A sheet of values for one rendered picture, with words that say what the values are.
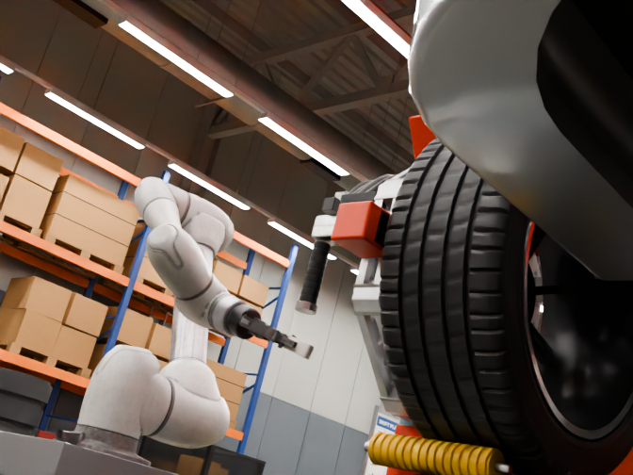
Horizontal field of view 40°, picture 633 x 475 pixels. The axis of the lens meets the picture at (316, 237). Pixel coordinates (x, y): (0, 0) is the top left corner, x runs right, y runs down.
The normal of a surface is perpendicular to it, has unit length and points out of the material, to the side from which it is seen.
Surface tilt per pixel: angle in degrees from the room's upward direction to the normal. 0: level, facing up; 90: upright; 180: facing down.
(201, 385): 65
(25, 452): 90
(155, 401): 86
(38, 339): 90
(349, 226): 90
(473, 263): 102
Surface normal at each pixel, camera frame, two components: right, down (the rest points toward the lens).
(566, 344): -0.61, -0.47
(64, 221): 0.69, -0.07
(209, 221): 0.69, -0.33
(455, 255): -0.67, -0.22
